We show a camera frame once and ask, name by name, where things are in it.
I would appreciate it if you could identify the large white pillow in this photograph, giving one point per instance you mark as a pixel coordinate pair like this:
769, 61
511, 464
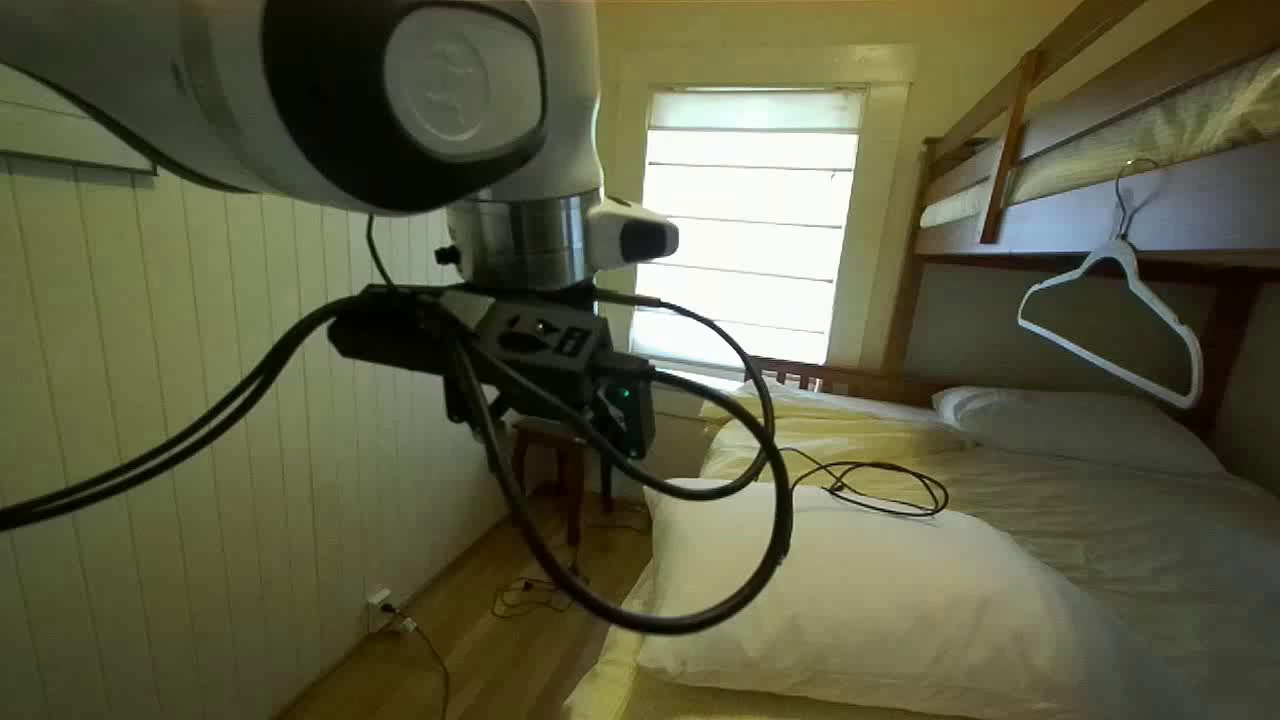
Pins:
882, 602

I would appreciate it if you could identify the white fitted bed sheet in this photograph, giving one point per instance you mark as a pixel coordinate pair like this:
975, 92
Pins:
1135, 535

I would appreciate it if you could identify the white framed wall picture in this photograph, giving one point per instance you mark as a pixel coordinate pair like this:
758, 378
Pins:
66, 135

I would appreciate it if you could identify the small white pillow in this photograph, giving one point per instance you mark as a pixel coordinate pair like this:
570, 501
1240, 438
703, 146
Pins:
1064, 427

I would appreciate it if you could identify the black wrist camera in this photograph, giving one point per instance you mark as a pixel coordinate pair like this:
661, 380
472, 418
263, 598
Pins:
386, 332

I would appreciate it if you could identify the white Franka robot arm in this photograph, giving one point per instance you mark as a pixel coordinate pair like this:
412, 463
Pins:
203, 83

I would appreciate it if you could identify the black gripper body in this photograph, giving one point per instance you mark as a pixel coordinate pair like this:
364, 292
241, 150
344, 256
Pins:
554, 352

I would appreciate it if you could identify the white window blind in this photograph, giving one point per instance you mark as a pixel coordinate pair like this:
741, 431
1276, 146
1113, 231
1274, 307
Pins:
752, 212

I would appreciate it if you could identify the white plastic clothes hanger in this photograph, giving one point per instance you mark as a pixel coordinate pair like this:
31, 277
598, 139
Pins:
1173, 349

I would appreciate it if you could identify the dark wooden nightstand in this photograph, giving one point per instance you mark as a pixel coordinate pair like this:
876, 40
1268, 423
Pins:
566, 453

